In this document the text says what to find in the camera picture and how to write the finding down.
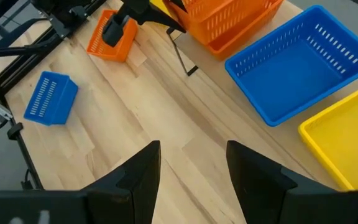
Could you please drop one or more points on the yellow plastic basket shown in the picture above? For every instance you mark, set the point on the yellow plastic basket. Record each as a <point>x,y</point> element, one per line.
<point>353,140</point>

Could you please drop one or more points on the orange plastic basket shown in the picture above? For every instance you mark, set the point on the orange plastic basket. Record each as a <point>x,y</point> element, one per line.
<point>225,49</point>
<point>117,53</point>
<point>216,25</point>

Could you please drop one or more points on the black aluminium table frame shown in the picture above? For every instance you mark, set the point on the black aluminium table frame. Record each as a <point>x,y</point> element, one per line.
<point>28,163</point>

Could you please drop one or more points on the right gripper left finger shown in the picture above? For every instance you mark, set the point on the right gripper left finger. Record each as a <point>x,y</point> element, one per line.
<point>129,193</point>

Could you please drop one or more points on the black table clamp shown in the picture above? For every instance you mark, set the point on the black table clamp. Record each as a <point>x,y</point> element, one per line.
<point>15,130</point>

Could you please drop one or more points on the blue plastic basket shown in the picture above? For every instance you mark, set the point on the blue plastic basket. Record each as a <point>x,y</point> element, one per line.
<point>57,102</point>
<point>291,77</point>

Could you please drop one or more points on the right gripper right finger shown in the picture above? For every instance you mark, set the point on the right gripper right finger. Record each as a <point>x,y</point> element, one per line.
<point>269,199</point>

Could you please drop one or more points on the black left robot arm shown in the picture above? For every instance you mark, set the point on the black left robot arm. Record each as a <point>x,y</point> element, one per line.
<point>61,12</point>

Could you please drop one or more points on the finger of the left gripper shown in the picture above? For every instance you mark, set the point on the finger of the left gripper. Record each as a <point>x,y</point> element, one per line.
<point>179,4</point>
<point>157,18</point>

